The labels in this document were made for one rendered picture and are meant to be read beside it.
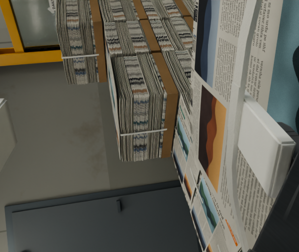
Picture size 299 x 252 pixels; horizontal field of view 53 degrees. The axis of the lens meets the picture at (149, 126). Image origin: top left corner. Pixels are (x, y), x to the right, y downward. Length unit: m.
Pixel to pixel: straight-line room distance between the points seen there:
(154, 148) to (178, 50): 0.45
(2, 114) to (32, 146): 3.24
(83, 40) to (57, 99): 1.86
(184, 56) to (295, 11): 1.19
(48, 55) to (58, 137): 1.28
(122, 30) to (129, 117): 0.51
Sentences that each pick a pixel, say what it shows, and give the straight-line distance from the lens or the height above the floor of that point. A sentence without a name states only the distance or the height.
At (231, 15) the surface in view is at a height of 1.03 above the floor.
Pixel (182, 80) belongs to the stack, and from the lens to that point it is 1.21.
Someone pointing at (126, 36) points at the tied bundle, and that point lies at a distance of 1.47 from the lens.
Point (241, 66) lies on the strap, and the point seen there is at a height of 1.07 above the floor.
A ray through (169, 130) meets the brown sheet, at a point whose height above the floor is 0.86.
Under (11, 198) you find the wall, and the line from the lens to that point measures 3.49.
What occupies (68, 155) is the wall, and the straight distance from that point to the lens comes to 3.36.
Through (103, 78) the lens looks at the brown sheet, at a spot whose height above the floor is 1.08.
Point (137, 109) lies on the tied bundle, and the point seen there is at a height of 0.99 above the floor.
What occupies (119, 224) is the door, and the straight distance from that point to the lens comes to 3.37.
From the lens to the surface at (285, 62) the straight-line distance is 0.19.
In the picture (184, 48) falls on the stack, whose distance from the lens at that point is 1.41.
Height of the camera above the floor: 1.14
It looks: 9 degrees down
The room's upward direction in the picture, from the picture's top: 97 degrees counter-clockwise
